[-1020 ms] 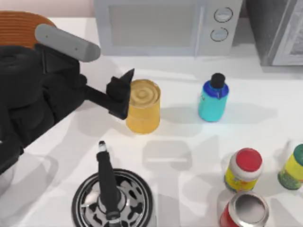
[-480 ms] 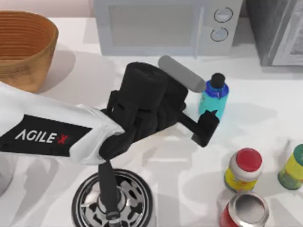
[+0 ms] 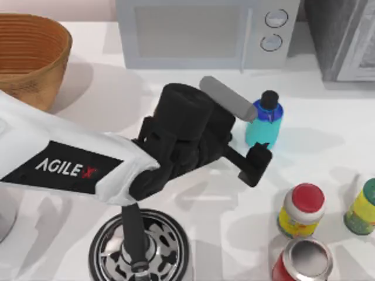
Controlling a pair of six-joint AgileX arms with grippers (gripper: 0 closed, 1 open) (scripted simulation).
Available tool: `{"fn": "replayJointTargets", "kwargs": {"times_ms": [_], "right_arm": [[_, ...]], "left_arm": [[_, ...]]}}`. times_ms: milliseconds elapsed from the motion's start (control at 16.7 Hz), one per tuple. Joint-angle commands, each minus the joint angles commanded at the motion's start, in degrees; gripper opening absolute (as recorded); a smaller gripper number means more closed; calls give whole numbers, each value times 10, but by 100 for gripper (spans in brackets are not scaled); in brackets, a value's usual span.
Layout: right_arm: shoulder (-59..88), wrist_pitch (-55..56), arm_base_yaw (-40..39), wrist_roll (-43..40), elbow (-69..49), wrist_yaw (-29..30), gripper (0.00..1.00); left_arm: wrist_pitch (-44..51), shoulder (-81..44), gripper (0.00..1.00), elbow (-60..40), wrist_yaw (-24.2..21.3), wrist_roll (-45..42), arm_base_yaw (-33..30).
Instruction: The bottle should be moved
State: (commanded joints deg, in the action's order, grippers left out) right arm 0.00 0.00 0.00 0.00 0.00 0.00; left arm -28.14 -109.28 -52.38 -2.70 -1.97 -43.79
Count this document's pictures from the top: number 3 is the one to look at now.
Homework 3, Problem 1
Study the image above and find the blue bottle with black cap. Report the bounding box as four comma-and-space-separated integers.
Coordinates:
244, 90, 284, 150

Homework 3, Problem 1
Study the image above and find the yellow jar with red lid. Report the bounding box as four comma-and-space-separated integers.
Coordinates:
277, 183, 326, 238

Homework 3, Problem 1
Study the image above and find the microwave knob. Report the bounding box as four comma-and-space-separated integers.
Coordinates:
264, 8, 289, 29
260, 32, 284, 53

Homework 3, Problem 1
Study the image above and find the pale microwave oven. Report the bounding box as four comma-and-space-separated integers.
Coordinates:
114, 0, 300, 74

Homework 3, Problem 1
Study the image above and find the red can with silver top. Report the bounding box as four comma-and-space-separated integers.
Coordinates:
271, 237, 333, 281

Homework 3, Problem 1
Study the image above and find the microwave door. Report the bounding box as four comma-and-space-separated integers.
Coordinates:
116, 0, 253, 70

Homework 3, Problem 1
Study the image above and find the green and yellow can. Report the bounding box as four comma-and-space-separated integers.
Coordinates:
343, 177, 375, 236

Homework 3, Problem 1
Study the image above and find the woven brown basket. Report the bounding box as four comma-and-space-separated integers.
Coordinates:
0, 13, 73, 112

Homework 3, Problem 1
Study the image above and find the microwave door handle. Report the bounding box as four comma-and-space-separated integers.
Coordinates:
240, 8, 254, 74

